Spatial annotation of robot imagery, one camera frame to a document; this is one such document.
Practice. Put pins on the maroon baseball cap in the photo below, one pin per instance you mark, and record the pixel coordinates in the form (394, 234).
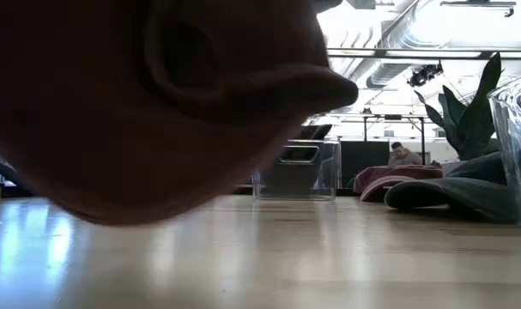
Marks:
(397, 176)
(135, 107)

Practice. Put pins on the clear plastic bin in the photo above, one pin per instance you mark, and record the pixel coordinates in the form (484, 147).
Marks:
(328, 171)
(515, 150)

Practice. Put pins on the black partition panel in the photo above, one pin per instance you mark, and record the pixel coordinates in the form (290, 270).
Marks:
(365, 165)

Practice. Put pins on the person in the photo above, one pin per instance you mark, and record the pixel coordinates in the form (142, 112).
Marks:
(404, 156)

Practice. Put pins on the snake plant in white pot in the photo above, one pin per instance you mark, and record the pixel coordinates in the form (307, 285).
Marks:
(474, 129)

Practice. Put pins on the ceiling light fixture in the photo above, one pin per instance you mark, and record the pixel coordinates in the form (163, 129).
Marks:
(479, 3)

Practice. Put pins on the black background table frame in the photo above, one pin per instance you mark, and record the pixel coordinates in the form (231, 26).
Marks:
(393, 116)

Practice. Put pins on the black overhead camera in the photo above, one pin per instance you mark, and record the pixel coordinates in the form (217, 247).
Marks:
(423, 75)

